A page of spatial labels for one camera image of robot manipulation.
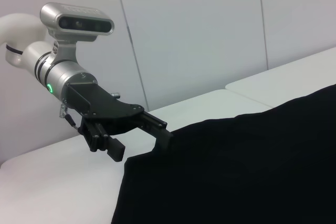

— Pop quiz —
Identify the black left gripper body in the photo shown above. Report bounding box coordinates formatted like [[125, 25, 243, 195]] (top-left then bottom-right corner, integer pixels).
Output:
[[64, 79, 145, 135]]

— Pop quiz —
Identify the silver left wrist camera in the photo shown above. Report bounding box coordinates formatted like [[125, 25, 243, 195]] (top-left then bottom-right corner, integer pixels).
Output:
[[39, 2, 115, 65]]

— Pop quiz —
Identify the black cable with metal spring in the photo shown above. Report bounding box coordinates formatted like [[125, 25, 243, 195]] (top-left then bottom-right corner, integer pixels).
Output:
[[58, 103, 81, 132]]

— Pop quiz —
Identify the black shirt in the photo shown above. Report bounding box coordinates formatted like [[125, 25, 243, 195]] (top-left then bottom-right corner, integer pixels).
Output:
[[110, 83, 336, 224]]

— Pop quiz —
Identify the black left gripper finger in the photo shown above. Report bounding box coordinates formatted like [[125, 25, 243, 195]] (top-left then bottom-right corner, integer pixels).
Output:
[[135, 112, 174, 154], [79, 119, 126, 163]]

